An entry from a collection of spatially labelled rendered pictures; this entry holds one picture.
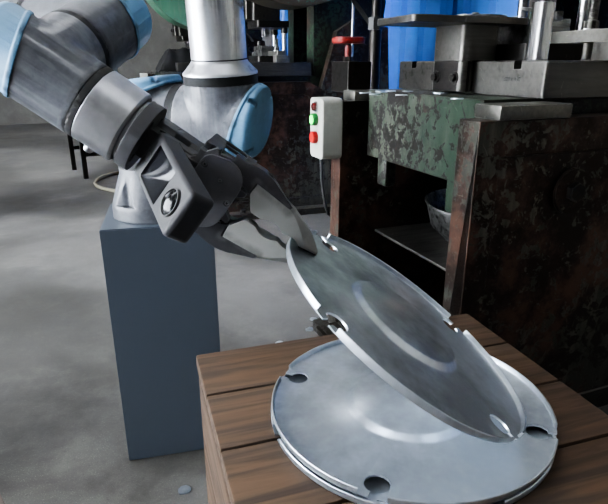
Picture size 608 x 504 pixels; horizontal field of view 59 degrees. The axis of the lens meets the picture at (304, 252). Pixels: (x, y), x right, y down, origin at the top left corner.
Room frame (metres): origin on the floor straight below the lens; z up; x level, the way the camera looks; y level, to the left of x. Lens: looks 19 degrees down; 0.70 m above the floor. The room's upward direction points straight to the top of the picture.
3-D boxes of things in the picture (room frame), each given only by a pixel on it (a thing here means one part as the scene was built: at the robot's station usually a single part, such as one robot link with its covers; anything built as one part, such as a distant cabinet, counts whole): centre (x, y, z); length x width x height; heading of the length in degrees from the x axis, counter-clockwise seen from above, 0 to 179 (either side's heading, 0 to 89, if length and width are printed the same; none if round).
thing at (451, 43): (1.10, -0.28, 0.72); 0.25 x 0.14 x 0.14; 111
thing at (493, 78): (1.16, -0.44, 0.67); 0.45 x 0.30 x 0.06; 21
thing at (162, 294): (0.93, 0.26, 0.23); 0.18 x 0.18 x 0.45; 13
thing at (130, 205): (0.93, 0.26, 0.50); 0.15 x 0.15 x 0.10
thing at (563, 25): (1.16, -0.44, 0.76); 0.15 x 0.09 x 0.05; 21
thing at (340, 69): (1.37, -0.11, 0.62); 0.10 x 0.06 x 0.20; 21
